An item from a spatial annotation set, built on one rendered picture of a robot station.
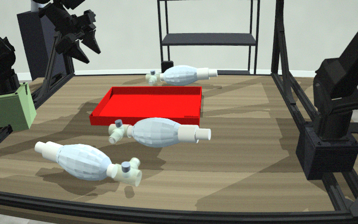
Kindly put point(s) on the red tray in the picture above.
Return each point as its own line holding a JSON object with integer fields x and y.
{"x": 132, "y": 104}

